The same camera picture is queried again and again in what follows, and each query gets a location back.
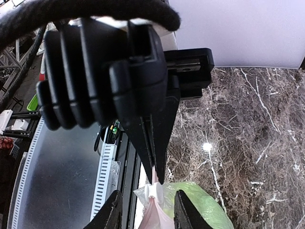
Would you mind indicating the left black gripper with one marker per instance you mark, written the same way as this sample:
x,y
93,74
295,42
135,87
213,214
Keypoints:
x,y
191,72

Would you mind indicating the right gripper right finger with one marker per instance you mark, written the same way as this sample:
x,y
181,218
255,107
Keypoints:
x,y
186,216

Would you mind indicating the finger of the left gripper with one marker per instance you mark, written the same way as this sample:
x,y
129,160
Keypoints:
x,y
139,132

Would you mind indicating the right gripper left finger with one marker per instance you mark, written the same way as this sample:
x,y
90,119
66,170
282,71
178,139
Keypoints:
x,y
110,215

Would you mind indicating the green toy bitter gourd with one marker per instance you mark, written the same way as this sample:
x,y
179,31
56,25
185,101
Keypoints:
x,y
206,205

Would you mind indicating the clear dotted zip bag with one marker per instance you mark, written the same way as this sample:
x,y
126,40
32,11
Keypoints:
x,y
151,196

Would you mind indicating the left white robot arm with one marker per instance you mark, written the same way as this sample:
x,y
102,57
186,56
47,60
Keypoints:
x,y
169,40

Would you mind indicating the black front table rail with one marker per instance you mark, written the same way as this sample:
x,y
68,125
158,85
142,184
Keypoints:
x,y
128,178

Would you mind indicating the white slotted cable duct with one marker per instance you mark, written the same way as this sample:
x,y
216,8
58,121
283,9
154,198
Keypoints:
x,y
62,182

